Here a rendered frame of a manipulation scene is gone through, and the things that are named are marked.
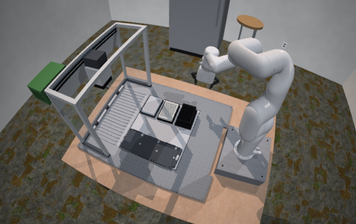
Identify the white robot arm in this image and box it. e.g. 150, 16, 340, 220
199, 38, 295, 160

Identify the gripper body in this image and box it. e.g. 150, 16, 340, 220
196, 66, 215, 84

